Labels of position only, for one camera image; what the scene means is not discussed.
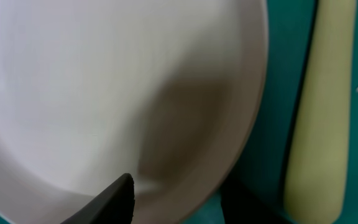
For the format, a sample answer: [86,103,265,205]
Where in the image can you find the teal serving tray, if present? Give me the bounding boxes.
[0,0,358,224]

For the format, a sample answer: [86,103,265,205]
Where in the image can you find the large white plate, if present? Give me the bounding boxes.
[0,0,269,223]

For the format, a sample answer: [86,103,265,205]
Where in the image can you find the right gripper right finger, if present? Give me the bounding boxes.
[220,177,291,224]

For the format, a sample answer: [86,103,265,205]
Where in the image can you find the yellow plastic spoon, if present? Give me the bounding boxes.
[283,0,357,223]

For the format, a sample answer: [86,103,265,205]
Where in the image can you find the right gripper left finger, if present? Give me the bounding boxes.
[62,173,135,224]

